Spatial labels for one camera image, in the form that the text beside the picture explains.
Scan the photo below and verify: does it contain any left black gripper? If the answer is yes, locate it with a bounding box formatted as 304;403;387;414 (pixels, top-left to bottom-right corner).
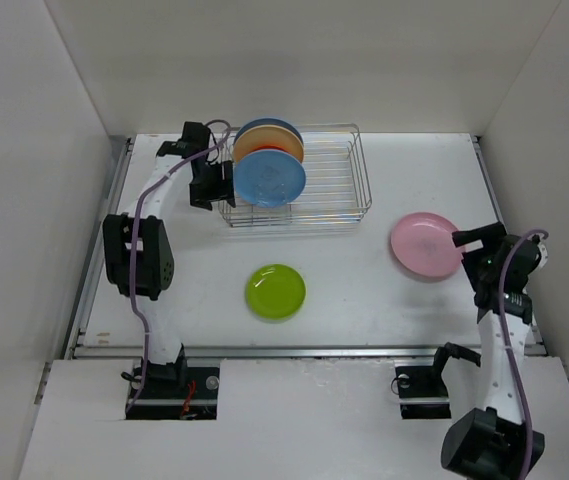
191;159;233;211

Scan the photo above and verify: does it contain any blue plate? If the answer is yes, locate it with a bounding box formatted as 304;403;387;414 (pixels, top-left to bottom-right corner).
234;117;304;143
233;149;306;208

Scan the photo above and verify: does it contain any small orange plate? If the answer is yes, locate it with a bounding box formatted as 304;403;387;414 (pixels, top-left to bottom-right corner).
254;145;290;153

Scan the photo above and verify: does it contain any pink plate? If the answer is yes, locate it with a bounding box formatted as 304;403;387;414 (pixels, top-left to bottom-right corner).
389;212;465;279

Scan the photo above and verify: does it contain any wire dish rack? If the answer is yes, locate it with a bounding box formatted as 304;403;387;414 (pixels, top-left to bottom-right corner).
218;123;372;229

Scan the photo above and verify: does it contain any lime green plate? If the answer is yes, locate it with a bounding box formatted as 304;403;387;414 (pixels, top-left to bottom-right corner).
245;264;307;322

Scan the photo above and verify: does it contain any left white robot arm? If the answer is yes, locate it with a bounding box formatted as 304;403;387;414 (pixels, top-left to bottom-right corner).
102;120;236;397

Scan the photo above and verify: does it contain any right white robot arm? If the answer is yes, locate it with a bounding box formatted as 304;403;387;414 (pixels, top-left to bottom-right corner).
427;222;548;479

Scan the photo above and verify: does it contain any tan orange plate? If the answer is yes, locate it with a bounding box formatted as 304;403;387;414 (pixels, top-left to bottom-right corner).
232;125;304;163

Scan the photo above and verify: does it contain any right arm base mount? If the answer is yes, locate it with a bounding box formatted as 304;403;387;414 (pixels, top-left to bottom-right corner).
391;342;481;420

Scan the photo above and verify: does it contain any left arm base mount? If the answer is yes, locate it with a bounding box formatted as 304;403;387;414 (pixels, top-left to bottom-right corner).
121;360;221;421

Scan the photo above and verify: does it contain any metal rail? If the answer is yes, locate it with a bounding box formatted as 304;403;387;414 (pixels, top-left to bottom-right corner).
63;344;548;361

